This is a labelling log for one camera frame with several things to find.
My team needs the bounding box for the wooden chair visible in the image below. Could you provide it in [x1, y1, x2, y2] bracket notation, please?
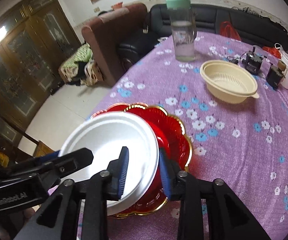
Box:
[33, 141, 54, 158]

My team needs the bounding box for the dark wooden cabinet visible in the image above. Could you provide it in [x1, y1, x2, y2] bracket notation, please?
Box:
[0, 0, 81, 129]

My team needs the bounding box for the red gold-rimmed plate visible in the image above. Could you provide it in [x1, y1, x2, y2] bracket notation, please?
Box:
[92, 102, 170, 218]
[124, 104, 193, 171]

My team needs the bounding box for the bare left hand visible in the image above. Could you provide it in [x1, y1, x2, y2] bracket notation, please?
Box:
[23, 207, 36, 222]

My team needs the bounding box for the purple floral tablecloth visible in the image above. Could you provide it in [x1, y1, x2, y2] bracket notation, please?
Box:
[95, 32, 288, 239]

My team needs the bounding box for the black cylindrical motor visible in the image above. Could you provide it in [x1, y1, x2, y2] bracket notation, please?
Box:
[242, 46, 266, 75]

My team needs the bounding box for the green patterned blanket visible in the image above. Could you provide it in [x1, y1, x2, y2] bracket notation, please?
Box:
[58, 42, 105, 87]

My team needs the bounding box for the black leather sofa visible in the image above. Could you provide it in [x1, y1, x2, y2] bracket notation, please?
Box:
[116, 4, 288, 70]

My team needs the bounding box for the brown armchair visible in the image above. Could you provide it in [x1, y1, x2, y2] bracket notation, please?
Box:
[81, 3, 147, 87]

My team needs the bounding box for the clear bottle green lid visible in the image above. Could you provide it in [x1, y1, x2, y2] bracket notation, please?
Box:
[166, 0, 197, 62]

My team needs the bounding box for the black jar cork lid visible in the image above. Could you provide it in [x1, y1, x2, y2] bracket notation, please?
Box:
[266, 65, 286, 90]

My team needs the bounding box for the red plastic bag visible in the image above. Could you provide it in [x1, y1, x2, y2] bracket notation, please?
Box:
[219, 21, 242, 41]

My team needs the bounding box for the large white foam bowl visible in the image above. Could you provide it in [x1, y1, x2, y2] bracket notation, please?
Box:
[59, 112, 159, 216]

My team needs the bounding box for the beige plastic strainer bowl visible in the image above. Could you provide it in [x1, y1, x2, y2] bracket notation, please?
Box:
[200, 60, 260, 104]

